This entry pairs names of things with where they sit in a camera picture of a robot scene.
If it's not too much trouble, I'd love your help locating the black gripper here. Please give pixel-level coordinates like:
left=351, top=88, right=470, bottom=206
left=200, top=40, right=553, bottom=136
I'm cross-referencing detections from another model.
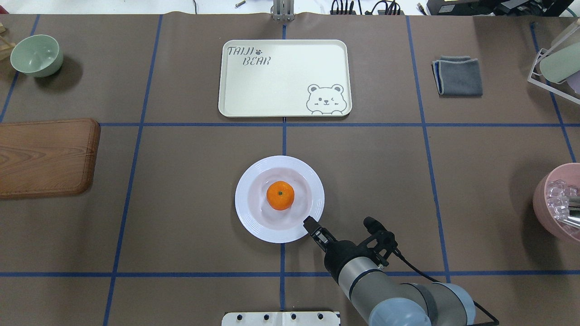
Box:
left=303, top=216, right=365, bottom=283

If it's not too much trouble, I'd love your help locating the white plate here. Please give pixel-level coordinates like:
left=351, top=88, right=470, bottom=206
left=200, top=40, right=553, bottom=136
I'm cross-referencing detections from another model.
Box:
left=234, top=155, right=325, bottom=244

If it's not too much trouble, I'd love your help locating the orange fruit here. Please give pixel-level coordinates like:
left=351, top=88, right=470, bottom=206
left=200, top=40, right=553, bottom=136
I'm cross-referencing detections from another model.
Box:
left=266, top=180, right=295, bottom=211

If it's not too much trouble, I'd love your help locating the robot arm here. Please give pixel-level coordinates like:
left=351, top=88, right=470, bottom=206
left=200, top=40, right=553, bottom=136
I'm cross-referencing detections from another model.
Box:
left=303, top=216, right=476, bottom=326

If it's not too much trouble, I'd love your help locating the cream bear tray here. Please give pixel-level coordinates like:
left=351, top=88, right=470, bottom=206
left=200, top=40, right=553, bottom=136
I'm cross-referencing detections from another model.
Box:
left=217, top=39, right=353, bottom=118

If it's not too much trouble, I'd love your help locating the grey folded cloth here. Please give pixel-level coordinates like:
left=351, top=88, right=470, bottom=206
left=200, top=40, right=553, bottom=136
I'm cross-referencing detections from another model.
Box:
left=432, top=56, right=483, bottom=96

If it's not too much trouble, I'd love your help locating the pink bowl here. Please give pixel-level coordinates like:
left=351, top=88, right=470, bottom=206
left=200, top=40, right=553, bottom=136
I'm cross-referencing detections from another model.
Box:
left=532, top=163, right=580, bottom=243

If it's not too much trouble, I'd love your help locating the metal scoop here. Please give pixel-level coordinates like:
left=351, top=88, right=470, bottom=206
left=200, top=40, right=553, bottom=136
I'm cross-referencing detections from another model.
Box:
left=554, top=196, right=580, bottom=228

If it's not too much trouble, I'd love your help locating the wooden cutting board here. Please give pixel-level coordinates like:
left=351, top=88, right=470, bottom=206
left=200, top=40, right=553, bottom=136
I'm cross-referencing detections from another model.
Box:
left=0, top=118, right=100, bottom=199

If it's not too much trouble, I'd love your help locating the white cup rack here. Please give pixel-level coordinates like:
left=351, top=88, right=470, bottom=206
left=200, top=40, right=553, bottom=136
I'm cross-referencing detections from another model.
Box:
left=527, top=17, right=579, bottom=105

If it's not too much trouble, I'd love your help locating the green pastel cup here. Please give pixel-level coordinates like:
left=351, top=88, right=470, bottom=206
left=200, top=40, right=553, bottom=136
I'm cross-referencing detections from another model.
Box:
left=539, top=43, right=580, bottom=83

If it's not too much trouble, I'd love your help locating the green bowl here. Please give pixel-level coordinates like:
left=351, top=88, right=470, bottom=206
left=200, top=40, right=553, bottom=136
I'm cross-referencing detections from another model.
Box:
left=10, top=34, right=64, bottom=78

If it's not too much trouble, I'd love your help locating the wooden cup rack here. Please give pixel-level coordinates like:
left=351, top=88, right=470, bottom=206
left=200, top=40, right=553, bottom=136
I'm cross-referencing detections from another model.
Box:
left=0, top=23, right=17, bottom=61

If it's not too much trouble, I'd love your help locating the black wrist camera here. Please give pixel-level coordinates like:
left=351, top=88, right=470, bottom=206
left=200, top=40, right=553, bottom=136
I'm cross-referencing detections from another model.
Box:
left=357, top=216, right=401, bottom=269

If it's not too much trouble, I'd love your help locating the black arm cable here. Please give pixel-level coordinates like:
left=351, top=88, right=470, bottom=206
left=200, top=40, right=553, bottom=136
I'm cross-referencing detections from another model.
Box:
left=394, top=251, right=500, bottom=326

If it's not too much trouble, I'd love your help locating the aluminium frame post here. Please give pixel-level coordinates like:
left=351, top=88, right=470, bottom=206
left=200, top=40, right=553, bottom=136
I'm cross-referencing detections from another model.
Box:
left=270, top=0, right=295, bottom=22

